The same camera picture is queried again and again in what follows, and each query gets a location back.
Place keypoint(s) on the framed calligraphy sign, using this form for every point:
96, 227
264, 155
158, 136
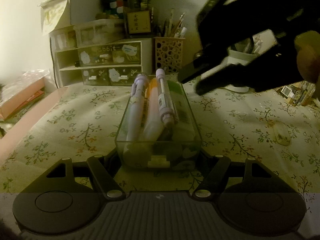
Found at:
138, 23

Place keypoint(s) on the clear oval bookmark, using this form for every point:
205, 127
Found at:
281, 133

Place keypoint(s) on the white rabbit drawer organizer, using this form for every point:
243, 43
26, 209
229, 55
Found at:
113, 64

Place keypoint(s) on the pink box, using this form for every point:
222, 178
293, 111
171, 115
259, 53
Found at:
19, 91

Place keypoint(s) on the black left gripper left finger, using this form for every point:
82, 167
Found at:
92, 179

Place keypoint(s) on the cat illustrated book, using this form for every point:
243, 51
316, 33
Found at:
298, 94

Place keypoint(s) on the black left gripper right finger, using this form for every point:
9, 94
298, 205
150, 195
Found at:
224, 179

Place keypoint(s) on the white flower pen holder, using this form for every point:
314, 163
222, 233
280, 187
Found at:
236, 57

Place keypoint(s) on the person right hand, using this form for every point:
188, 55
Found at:
307, 46

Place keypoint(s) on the orange cap highlighter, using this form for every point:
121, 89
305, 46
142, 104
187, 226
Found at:
153, 126

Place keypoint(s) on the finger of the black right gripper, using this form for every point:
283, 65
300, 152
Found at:
236, 75
201, 65

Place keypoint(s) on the purple clear mechanical pencil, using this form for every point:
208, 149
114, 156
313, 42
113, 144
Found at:
166, 109

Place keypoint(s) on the clear acrylic drawer box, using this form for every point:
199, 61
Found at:
173, 146

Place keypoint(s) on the purple bunny pen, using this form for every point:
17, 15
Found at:
136, 106

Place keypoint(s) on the floral tablecloth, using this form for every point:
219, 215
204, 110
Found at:
85, 120

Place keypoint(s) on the white storage box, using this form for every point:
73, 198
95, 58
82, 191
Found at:
58, 14

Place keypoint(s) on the pink perforated pen cup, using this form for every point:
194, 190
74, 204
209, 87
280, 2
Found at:
168, 54

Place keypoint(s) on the clear small drawer unit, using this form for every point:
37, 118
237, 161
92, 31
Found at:
99, 32

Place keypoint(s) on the green cap highlighter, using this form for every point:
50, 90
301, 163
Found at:
180, 105

